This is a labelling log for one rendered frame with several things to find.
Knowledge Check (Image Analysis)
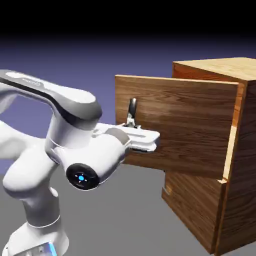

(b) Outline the small wooden cabinet door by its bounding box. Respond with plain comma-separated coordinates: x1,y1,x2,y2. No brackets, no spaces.
161,171,228,255

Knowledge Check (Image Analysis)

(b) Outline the large wooden cabinet door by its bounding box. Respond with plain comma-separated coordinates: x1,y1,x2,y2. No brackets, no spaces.
114,74,245,181

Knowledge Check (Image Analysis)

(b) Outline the curved metal door handle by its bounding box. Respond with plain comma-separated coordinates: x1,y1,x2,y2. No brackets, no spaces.
162,183,173,196
125,97,139,129

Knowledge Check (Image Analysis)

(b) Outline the wooden cabinet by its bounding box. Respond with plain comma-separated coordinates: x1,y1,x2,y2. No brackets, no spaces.
161,57,256,256

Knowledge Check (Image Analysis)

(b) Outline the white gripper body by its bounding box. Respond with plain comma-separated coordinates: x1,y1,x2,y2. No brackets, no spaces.
96,122,161,153

